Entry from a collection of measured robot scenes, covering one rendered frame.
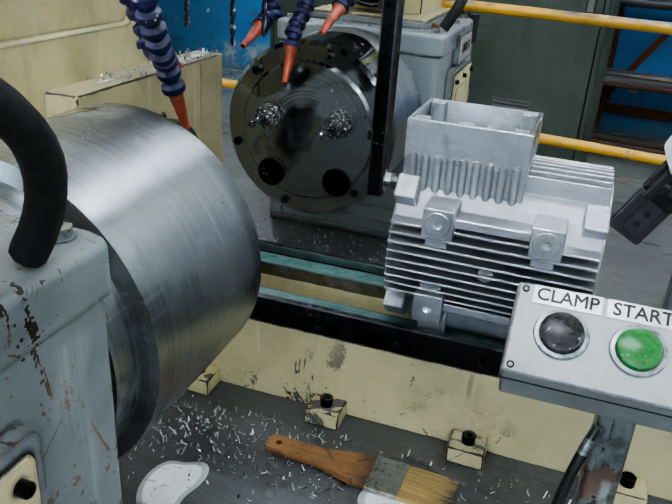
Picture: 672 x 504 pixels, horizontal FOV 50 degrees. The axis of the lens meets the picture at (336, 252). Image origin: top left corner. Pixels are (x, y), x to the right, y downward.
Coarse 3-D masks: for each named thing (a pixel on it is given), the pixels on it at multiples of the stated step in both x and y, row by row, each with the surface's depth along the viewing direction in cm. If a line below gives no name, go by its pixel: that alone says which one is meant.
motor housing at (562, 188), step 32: (544, 160) 72; (544, 192) 69; (576, 192) 68; (608, 192) 67; (416, 224) 70; (480, 224) 67; (512, 224) 68; (576, 224) 67; (416, 256) 72; (448, 256) 70; (480, 256) 68; (512, 256) 68; (576, 256) 65; (448, 288) 72; (480, 288) 70; (512, 288) 68; (576, 288) 67; (448, 320) 77; (480, 320) 75
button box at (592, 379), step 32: (544, 288) 51; (512, 320) 51; (608, 320) 50; (640, 320) 49; (512, 352) 50; (544, 352) 49; (576, 352) 49; (608, 352) 49; (512, 384) 51; (544, 384) 49; (576, 384) 48; (608, 384) 48; (640, 384) 47; (608, 416) 51; (640, 416) 49
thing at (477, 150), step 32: (416, 128) 70; (448, 128) 69; (480, 128) 68; (512, 128) 76; (416, 160) 71; (448, 160) 70; (480, 160) 69; (512, 160) 68; (448, 192) 71; (480, 192) 70; (512, 192) 69
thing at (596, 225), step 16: (400, 176) 71; (416, 176) 70; (400, 192) 70; (416, 192) 70; (592, 208) 66; (608, 208) 65; (592, 224) 65; (608, 224) 65; (384, 304) 75; (400, 304) 75
